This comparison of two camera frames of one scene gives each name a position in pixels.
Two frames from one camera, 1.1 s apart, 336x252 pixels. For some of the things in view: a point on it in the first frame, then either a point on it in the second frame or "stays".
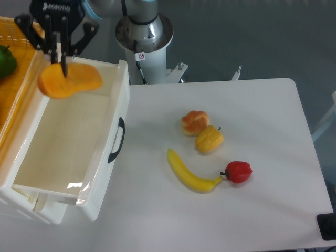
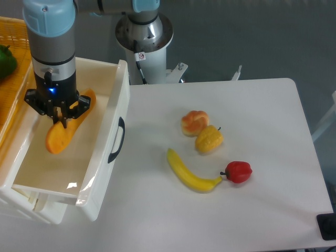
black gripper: x=65 y=17 to x=49 y=95
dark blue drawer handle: x=112 y=156 stays
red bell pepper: x=238 y=171 stays
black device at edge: x=327 y=224 stays
